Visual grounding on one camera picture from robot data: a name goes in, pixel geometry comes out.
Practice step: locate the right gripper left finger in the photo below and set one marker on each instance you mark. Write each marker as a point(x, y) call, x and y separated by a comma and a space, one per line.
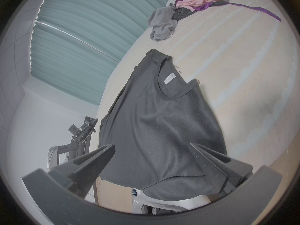
point(92, 172)

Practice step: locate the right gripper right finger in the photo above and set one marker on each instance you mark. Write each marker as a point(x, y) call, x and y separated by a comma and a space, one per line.
point(211, 172)

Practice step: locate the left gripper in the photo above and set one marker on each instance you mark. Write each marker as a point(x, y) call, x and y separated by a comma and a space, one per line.
point(90, 124)

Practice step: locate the black T-shirt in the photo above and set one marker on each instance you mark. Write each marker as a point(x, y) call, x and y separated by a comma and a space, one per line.
point(164, 130)

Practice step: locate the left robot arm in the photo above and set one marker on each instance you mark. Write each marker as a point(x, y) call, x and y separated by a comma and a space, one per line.
point(57, 156)

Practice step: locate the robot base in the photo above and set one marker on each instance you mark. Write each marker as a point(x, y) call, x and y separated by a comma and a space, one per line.
point(150, 204)

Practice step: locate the bed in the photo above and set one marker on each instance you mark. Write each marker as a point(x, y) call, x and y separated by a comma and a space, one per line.
point(246, 78)

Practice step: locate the pile of clothes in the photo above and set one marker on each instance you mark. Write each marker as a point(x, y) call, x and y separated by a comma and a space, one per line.
point(194, 0)

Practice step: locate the blue-green curtain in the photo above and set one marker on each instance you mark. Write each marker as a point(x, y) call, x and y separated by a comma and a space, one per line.
point(70, 67)
point(105, 17)

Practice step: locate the grey garment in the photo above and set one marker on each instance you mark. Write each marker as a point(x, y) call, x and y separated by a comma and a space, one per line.
point(163, 22)

